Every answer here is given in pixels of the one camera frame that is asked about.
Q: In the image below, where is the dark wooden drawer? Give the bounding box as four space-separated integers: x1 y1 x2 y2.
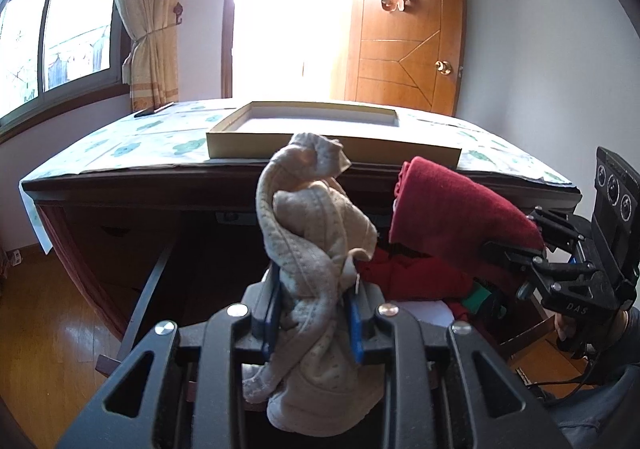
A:
97 209 558 380

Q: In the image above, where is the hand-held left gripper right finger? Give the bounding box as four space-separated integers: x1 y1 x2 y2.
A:
345 281 573 449

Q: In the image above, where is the red knitted sock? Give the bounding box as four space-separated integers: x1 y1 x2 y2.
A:
357 246 481 325

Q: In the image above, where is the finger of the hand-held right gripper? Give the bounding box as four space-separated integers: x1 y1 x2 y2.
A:
525 206 593 255
480 240 551 302

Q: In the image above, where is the dark red cloth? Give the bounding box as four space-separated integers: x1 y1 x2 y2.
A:
389 156 546 292

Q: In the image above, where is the beige patterned curtain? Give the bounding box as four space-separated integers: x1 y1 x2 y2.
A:
109 0 196 114

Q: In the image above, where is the green cloth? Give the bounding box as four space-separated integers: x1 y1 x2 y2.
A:
462 286 488 312

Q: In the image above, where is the dark wooden desk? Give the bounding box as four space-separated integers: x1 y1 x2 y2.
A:
20 156 583 365

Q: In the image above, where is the dark brown door frame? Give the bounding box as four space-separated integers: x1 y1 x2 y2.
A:
220 0 361 100

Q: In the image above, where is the person's dark grey clothing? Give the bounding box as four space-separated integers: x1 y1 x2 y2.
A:
542 364 640 449

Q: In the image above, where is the black phone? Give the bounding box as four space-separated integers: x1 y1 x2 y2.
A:
134 101 174 118

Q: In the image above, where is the dark-framed window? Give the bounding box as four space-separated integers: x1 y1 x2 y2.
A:
0 0 132 130

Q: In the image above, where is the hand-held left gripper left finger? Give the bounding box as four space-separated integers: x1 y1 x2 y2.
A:
55 274 283 449

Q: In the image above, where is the wooden door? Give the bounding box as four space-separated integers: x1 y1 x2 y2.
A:
344 0 467 118

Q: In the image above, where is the shallow cardboard box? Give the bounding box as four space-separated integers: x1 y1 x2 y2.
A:
206 101 463 167

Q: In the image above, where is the beige underwear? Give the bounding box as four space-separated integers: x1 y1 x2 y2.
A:
242 132 386 432

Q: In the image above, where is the person's right hand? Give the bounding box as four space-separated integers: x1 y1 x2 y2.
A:
554 313 581 345

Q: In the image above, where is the black cable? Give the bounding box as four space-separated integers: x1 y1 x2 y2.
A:
520 349 601 387

